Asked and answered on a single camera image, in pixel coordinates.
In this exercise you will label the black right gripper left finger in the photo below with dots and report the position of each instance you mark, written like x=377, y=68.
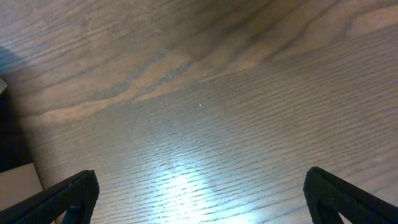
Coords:
x=74, y=197

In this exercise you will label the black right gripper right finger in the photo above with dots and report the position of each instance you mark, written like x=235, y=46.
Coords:
x=330, y=198

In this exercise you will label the brown cardboard box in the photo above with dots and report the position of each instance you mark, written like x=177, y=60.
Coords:
x=19, y=178

